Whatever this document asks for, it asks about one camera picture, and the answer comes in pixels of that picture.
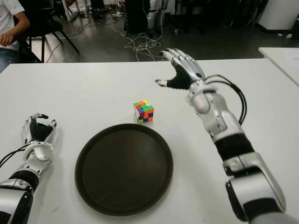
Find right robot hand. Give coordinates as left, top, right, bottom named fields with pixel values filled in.
left=154, top=48, right=207, bottom=91

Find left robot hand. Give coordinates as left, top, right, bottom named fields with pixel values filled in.
left=21, top=112, right=57, bottom=145

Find multicoloured Rubik's cube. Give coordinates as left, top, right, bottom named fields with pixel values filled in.
left=133, top=99, right=155, bottom=124

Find dark brown round plate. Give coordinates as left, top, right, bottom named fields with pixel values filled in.
left=74, top=123, right=174, bottom=216

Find white humanoid robot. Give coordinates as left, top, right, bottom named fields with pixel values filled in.
left=147, top=0, right=170, bottom=38

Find black cabinet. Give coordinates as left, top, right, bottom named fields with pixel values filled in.
left=125, top=0, right=150, bottom=33

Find white side table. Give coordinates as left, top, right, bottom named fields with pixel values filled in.
left=258, top=47, right=299, bottom=87

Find black chair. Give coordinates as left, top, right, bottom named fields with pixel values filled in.
left=14, top=0, right=80, bottom=63

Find person in white shirt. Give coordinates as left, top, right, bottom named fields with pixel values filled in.
left=0, top=0, right=31, bottom=73

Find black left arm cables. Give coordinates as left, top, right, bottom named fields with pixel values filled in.
left=0, top=143, right=31, bottom=168

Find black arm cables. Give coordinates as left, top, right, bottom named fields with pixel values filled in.
left=205, top=74, right=248, bottom=123
left=0, top=143, right=31, bottom=168

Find tangled white floor cable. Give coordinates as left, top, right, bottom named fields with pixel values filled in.
left=112, top=23, right=169, bottom=62

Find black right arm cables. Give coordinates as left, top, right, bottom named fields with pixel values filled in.
left=205, top=74, right=248, bottom=123

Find white frame desk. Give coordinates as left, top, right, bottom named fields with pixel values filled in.
left=63, top=0, right=86, bottom=21

